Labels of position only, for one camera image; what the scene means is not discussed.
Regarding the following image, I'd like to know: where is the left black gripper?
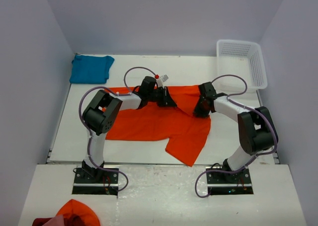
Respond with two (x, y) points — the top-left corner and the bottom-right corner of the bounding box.
(147, 86), (176, 107)

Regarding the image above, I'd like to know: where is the orange t shirt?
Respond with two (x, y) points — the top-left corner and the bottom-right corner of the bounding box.
(106, 85), (211, 166)

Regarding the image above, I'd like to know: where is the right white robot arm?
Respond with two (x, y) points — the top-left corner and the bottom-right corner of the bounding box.
(193, 82), (278, 183)

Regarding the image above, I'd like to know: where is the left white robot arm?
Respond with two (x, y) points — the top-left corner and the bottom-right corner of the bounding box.
(79, 75), (177, 183)

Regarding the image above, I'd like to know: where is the white plastic basket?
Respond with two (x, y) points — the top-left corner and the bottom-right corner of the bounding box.
(216, 39), (268, 92)

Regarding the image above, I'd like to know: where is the folded blue t shirt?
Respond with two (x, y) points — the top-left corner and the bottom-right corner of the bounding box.
(69, 55), (115, 84)

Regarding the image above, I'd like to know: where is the orange cloth in pile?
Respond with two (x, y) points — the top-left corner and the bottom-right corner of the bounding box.
(56, 199), (101, 226)

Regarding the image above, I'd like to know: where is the pink cloth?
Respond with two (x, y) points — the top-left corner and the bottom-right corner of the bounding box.
(43, 215), (65, 226)

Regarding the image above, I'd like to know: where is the dark red cloth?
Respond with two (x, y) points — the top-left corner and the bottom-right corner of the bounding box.
(32, 218), (56, 226)

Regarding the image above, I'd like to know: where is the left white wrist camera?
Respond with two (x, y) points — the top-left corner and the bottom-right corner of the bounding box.
(156, 75), (168, 87)

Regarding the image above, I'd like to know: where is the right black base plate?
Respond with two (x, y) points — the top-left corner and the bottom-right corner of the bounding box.
(206, 169), (253, 196)

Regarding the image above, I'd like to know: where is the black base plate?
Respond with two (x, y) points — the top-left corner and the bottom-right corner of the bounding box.
(206, 169), (253, 196)
(72, 167), (119, 196)

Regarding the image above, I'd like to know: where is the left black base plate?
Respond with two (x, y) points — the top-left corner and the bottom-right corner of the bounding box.
(72, 167), (119, 196)

